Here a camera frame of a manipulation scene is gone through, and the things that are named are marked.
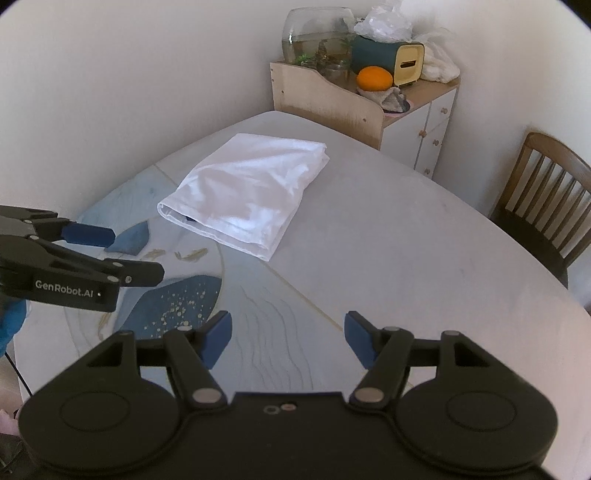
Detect brown wooden chair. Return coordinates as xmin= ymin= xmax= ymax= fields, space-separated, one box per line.
xmin=488 ymin=132 xmax=591 ymax=289

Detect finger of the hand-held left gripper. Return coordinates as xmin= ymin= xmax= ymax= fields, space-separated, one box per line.
xmin=0 ymin=206 xmax=116 ymax=247
xmin=0 ymin=235 xmax=165 ymax=287

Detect black cable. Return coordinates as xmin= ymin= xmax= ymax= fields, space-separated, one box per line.
xmin=4 ymin=352 xmax=34 ymax=397

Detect white t-shirt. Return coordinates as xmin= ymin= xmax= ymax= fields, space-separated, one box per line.
xmin=157 ymin=133 xmax=330 ymax=263

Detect clear plastic bag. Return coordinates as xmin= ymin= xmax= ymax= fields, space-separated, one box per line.
xmin=354 ymin=0 xmax=415 ymax=43

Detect white plastic bag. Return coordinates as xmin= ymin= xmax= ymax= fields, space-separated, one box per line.
xmin=412 ymin=31 xmax=462 ymax=84

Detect person's left hand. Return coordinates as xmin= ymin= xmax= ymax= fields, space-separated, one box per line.
xmin=0 ymin=298 xmax=27 ymax=352

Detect grey cloth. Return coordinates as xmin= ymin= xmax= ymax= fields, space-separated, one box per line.
xmin=358 ymin=85 xmax=411 ymax=114

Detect teal and yellow tissue box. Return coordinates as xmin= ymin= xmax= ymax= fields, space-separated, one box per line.
xmin=350 ymin=36 xmax=426 ymax=87

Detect glass fish bowl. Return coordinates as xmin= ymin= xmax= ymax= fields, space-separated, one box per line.
xmin=281 ymin=7 xmax=356 ymax=66

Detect orange fruit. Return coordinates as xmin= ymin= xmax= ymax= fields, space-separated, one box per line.
xmin=356 ymin=66 xmax=393 ymax=92

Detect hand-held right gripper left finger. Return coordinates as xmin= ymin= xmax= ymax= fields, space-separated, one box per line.
xmin=85 ymin=311 xmax=232 ymax=407

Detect small glass jar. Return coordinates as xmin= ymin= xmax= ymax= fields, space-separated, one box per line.
xmin=322 ymin=58 xmax=352 ymax=87

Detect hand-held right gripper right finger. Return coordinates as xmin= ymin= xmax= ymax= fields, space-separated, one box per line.
xmin=344 ymin=311 xmax=492 ymax=409

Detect white wooden cabinet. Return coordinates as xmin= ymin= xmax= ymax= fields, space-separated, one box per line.
xmin=270 ymin=60 xmax=461 ymax=180

